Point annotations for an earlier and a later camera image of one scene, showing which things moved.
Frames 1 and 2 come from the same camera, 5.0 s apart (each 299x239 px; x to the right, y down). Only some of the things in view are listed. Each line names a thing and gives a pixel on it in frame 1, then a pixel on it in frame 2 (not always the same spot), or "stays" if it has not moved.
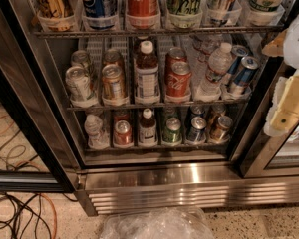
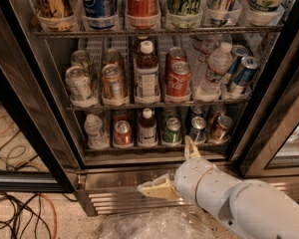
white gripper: (297, 47) → (188, 178)
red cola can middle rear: (174, 55) stays
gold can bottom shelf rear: (218, 108) stays
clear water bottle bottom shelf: (98, 139) stays
